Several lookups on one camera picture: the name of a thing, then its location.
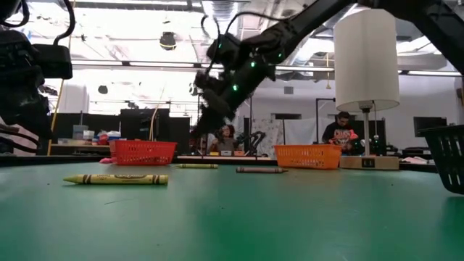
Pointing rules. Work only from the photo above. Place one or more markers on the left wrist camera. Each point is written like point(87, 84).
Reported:
point(54, 61)

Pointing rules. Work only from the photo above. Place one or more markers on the brown Crayola crayon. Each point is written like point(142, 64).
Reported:
point(261, 169)

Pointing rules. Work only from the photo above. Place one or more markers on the pink cloth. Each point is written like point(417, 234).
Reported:
point(27, 146)

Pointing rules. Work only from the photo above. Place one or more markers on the black partition panel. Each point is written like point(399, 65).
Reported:
point(134, 123)

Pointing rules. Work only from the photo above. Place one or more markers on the silver air duct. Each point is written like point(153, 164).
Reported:
point(326, 21)

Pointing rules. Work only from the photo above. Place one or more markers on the metal lamp stem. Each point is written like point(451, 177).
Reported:
point(366, 130)

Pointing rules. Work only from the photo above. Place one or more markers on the yellow-green Crayola crayon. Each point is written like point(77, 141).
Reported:
point(116, 179)

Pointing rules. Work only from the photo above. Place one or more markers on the black background robot arm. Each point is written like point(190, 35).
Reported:
point(255, 139)

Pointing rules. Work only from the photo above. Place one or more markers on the yellow Crayola crayon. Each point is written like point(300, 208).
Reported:
point(197, 166)

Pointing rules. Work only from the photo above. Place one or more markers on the black plastic basket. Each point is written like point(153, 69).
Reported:
point(446, 156)

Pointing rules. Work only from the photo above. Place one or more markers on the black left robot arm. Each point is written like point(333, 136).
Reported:
point(9, 9)

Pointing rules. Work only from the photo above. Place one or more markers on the clear plastic bin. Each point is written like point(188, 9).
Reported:
point(80, 132)

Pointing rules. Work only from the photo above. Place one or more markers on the person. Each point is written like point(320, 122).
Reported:
point(337, 132)
point(226, 139)

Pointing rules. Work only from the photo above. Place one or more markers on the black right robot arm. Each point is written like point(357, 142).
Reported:
point(315, 14)

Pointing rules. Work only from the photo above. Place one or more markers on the white cloth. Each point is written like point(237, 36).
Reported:
point(301, 130)

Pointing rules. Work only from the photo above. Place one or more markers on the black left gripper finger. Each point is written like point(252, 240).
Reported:
point(29, 112)

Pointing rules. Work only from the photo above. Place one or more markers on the orange plastic basket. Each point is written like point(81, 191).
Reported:
point(308, 156)

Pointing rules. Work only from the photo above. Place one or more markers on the floral cloth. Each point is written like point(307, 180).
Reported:
point(270, 130)

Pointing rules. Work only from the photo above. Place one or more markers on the black ceiling lamp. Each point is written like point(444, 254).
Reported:
point(191, 90)
point(167, 41)
point(102, 89)

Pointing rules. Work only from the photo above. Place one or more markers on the black curtain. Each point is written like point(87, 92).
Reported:
point(83, 121)

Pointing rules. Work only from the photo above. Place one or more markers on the black metal frame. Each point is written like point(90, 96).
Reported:
point(251, 108)
point(317, 119)

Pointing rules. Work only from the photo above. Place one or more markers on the wooden lamp base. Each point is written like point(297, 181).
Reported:
point(348, 163)

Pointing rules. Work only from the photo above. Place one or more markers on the pink paper sheet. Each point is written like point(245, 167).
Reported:
point(415, 160)

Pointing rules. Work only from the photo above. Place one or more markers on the white lamp shade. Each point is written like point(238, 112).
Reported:
point(366, 58)

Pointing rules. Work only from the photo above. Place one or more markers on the black monitor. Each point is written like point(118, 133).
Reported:
point(429, 125)

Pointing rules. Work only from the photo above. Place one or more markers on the red plastic basket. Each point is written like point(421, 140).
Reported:
point(141, 152)

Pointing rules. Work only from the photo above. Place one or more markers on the pink rubber piece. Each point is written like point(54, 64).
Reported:
point(106, 160)

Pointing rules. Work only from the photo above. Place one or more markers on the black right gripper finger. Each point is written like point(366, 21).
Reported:
point(215, 116)
point(197, 127)

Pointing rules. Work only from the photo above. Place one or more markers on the red desk lamp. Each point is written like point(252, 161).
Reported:
point(352, 135)

